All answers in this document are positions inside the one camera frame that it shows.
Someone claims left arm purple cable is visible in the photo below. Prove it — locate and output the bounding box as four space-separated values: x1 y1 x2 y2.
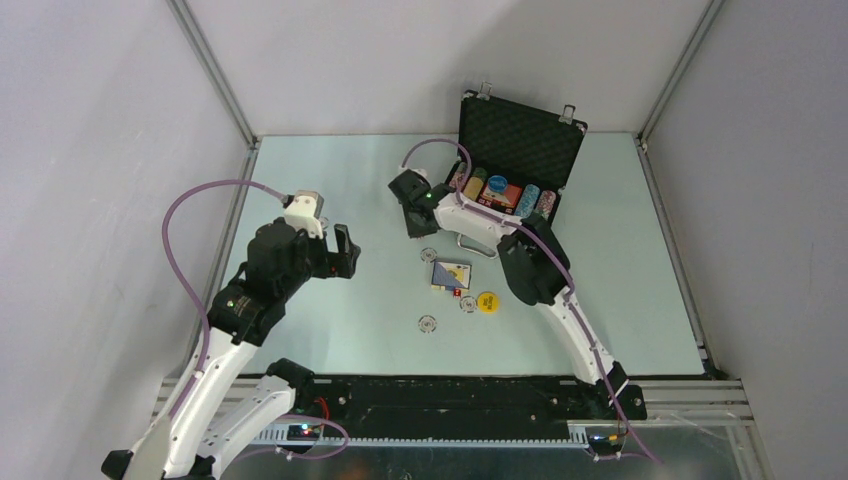
162 179 349 462

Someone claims white poker chip front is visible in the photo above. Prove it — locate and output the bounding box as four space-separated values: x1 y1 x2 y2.
418 315 438 334

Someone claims blue playing card deck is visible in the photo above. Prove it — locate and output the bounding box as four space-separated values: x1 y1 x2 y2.
430 260 472 291

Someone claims white poker chip near deck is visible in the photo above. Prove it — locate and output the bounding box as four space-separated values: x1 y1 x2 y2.
420 247 438 263

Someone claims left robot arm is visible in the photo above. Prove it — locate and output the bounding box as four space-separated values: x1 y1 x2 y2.
101 190 361 479

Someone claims yellow big blind button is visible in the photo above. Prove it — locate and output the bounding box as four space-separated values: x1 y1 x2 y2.
476 291 500 314

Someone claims white poker chip by die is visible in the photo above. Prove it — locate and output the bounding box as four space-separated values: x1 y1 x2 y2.
459 295 477 313

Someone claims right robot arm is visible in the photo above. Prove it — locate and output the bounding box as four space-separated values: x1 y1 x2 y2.
332 167 629 418

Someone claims blue dealer button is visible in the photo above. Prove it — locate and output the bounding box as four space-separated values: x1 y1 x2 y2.
487 175 509 192

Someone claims light blue chip stack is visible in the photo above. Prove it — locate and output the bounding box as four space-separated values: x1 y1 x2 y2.
514 184 541 218

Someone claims grey poker chip stack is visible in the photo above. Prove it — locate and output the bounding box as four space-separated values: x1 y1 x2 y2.
462 167 488 201

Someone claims black poker set case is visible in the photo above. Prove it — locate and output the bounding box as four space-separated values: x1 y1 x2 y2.
443 81 589 260

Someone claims red poker chip stack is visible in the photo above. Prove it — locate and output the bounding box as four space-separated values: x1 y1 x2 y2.
448 162 467 190

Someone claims red card deck in case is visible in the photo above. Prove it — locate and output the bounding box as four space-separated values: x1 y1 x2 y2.
477 184 523 214

